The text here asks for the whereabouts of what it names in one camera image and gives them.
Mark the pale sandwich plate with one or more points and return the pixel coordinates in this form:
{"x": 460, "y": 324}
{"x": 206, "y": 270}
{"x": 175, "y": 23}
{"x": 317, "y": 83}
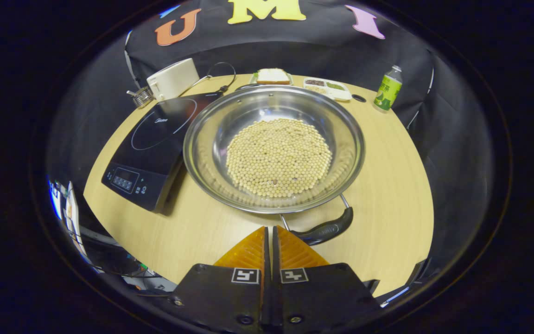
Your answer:
{"x": 253, "y": 81}

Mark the white toaster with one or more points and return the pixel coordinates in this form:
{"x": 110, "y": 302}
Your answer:
{"x": 174, "y": 79}

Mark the black table grommet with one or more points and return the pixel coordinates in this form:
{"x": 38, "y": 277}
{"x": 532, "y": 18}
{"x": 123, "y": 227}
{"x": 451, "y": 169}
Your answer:
{"x": 359, "y": 98}

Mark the stainless steel pot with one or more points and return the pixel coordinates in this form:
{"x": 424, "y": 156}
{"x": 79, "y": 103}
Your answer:
{"x": 211, "y": 139}

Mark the green mung beans heap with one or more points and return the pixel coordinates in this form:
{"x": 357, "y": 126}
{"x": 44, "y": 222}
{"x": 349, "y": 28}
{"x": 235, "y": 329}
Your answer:
{"x": 335, "y": 86}

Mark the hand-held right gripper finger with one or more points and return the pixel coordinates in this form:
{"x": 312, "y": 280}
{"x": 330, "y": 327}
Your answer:
{"x": 267, "y": 260}
{"x": 275, "y": 260}

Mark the green label drink bottle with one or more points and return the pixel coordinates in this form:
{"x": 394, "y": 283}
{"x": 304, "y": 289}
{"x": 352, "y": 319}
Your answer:
{"x": 387, "y": 93}

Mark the small soybeans heap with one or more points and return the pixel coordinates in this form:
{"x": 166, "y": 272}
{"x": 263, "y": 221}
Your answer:
{"x": 315, "y": 89}

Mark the sandwich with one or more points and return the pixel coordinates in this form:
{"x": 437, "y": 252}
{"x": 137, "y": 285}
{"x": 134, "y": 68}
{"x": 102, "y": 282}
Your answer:
{"x": 272, "y": 75}

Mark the black induction cooktop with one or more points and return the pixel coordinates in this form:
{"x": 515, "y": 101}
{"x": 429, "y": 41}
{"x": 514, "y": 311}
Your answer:
{"x": 155, "y": 139}

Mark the white divided dish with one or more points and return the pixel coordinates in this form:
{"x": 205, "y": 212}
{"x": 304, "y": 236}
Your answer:
{"x": 341, "y": 96}

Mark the large soybeans heap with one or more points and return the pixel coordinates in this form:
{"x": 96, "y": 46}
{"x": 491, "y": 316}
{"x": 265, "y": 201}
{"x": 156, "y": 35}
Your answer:
{"x": 278, "y": 157}

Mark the dark beans heap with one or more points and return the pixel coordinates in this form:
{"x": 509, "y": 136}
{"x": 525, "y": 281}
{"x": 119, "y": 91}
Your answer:
{"x": 314, "y": 82}

